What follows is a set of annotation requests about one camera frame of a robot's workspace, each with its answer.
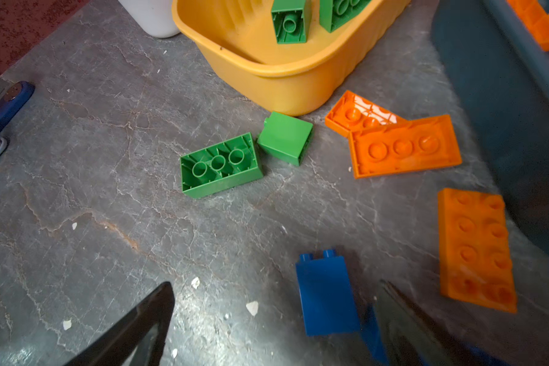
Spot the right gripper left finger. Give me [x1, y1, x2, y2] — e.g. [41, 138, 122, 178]
[67, 282, 175, 365]

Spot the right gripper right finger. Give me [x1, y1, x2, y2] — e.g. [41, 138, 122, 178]
[375, 280, 490, 365]

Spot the blue long lego brick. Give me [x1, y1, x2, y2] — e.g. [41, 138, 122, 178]
[361, 305, 389, 365]

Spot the blue small lego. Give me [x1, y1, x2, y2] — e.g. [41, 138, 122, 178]
[295, 249, 360, 336]

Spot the orange lego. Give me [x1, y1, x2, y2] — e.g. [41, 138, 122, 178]
[438, 188, 517, 314]
[325, 91, 407, 138]
[349, 115, 462, 178]

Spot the green lego plate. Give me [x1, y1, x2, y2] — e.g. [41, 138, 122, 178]
[180, 133, 264, 199]

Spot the green lego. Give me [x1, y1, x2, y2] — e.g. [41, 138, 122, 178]
[271, 0, 312, 44]
[257, 111, 314, 166]

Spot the green long lego brick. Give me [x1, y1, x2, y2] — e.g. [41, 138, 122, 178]
[319, 0, 370, 33]

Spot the orange lego brick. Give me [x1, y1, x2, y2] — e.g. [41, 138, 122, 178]
[507, 0, 549, 52]

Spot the teal plastic container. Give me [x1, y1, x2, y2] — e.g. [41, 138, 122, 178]
[431, 1, 549, 255]

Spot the yellow plastic container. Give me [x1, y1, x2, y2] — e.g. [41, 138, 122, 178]
[172, 1, 409, 116]

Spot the white plastic container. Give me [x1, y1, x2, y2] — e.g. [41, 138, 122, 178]
[119, 0, 180, 39]

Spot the blue stapler at wall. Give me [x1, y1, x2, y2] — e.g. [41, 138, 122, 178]
[0, 81, 35, 133]

